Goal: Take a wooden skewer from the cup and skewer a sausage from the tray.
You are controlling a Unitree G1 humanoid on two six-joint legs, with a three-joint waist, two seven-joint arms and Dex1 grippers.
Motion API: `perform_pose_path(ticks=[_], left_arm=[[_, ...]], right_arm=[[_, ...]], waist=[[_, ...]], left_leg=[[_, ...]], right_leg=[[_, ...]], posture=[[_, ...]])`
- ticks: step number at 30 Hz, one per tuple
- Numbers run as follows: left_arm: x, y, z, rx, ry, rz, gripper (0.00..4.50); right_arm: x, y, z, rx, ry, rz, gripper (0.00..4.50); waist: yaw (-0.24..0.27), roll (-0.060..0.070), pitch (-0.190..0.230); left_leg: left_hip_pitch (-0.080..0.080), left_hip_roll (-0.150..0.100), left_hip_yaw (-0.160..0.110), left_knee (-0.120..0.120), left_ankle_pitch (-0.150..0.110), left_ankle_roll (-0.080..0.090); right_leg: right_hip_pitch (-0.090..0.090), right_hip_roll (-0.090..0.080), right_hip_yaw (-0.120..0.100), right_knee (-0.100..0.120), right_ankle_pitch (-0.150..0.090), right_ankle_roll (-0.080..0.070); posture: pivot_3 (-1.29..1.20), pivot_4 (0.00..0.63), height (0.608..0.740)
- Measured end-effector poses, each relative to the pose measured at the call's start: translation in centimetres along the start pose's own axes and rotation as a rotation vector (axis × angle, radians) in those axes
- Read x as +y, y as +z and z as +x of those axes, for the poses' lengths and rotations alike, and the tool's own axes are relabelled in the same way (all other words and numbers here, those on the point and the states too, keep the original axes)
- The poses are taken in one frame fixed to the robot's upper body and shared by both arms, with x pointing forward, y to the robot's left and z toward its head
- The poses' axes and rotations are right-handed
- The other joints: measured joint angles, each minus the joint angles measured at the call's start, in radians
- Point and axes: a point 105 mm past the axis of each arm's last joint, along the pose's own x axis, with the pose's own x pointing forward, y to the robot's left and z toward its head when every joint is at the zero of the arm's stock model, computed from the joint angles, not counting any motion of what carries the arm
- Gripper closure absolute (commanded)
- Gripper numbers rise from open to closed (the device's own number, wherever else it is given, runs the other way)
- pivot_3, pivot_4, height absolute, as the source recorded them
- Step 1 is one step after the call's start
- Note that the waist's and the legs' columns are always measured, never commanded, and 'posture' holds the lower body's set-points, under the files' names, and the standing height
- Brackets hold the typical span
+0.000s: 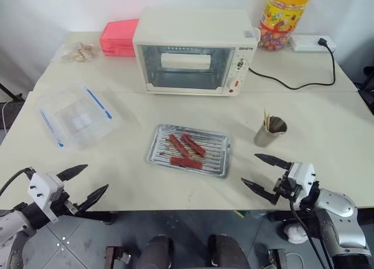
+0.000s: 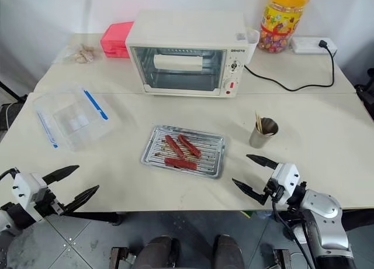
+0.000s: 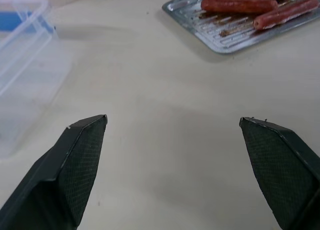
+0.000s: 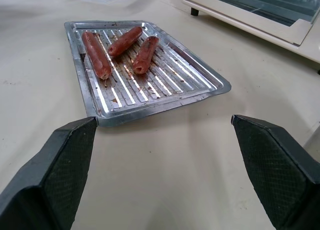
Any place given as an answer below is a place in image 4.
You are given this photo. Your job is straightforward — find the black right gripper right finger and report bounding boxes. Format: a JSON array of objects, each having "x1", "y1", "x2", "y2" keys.
[{"x1": 230, "y1": 114, "x2": 320, "y2": 230}]

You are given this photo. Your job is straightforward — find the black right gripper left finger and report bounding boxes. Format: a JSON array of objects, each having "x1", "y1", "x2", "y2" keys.
[{"x1": 0, "y1": 116, "x2": 98, "y2": 230}]

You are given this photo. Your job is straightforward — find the long red-brown sausage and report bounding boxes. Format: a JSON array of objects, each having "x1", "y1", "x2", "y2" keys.
[{"x1": 81, "y1": 30, "x2": 112, "y2": 80}]

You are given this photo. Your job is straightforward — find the ribbed metal baking tray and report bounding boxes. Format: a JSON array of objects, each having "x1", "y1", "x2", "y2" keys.
[{"x1": 63, "y1": 20, "x2": 232, "y2": 128}]

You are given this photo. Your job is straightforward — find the charred red-brown sausage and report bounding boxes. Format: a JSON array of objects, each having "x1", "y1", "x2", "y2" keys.
[{"x1": 132, "y1": 35, "x2": 160, "y2": 75}]

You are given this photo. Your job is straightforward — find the short red-brown sausage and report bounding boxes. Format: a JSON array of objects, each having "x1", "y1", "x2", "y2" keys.
[{"x1": 107, "y1": 26, "x2": 144, "y2": 57}]

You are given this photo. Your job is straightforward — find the cream toaster oven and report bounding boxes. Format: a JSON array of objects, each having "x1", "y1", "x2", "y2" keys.
[{"x1": 181, "y1": 0, "x2": 320, "y2": 75}]

